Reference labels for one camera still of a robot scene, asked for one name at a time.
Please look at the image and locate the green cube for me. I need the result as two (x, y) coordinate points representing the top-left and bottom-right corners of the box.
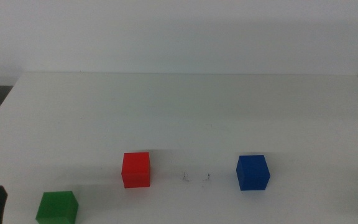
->
(35, 190), (80, 224)

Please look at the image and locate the red cube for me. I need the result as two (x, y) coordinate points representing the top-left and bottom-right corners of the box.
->
(121, 151), (151, 189)

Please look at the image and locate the blue cube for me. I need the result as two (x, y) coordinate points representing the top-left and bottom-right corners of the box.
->
(236, 154), (271, 192)

